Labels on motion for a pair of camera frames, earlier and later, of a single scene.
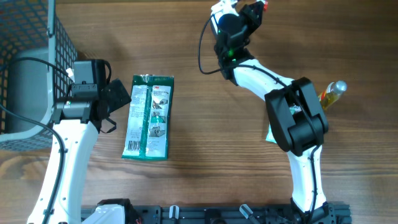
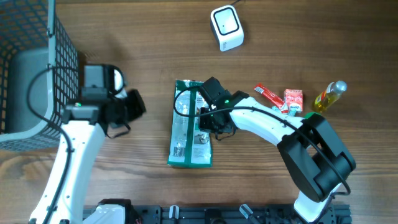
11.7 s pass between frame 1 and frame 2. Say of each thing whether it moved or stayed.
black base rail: stayed
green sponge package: moved
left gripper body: moved
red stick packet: moved
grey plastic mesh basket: stayed
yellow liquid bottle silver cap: stayed
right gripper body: moved
